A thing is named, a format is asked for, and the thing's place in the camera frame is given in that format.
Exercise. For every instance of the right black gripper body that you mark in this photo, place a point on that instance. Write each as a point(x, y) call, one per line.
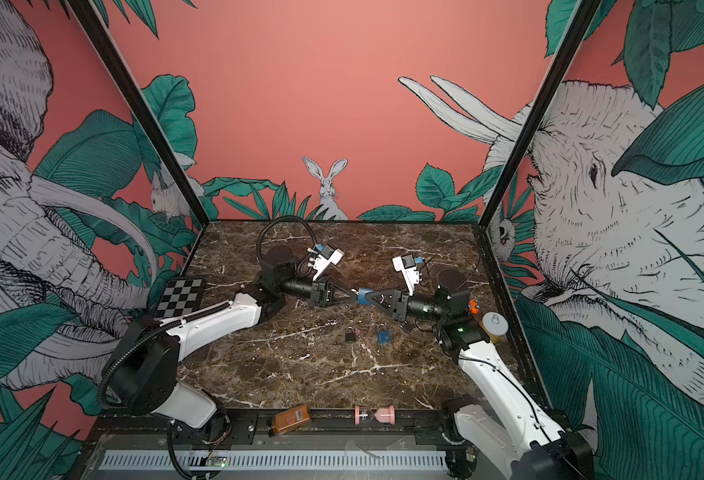
point(395, 303)

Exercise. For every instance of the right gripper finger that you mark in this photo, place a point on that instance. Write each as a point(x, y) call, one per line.
point(383, 294)
point(384, 304)

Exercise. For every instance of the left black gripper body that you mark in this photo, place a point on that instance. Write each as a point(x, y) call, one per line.
point(318, 293)

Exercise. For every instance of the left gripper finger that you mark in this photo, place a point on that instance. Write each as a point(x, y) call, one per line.
point(342, 300)
point(340, 287)

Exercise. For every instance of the blue padlock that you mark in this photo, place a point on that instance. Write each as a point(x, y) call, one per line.
point(362, 296)
point(383, 335)

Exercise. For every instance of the dark grey padlock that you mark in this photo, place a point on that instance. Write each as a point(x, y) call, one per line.
point(350, 335)

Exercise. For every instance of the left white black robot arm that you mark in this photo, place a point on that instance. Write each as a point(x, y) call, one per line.
point(141, 375)

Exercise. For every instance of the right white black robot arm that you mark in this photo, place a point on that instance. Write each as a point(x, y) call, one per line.
point(521, 440)

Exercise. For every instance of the orange toy car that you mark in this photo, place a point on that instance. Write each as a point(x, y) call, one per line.
point(474, 307)

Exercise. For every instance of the yellow orange can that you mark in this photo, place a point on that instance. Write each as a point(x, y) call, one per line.
point(495, 325)

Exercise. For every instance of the pink hourglass spool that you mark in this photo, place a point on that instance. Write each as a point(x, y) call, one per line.
point(383, 415)

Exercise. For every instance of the orange brown box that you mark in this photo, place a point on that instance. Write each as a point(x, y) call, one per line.
point(289, 420)

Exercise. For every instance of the black white checkerboard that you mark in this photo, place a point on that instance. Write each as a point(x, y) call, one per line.
point(180, 296)

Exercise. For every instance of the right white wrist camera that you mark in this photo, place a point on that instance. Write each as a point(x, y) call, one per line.
point(410, 267)

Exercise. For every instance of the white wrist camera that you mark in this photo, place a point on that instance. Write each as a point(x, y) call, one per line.
point(321, 257)
point(410, 267)

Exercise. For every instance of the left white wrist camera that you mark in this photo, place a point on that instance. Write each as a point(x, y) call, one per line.
point(321, 257)

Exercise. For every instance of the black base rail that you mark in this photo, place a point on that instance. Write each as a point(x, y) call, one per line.
point(428, 427)

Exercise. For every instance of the white slotted cable duct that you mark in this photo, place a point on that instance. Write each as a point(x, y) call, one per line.
point(270, 460)

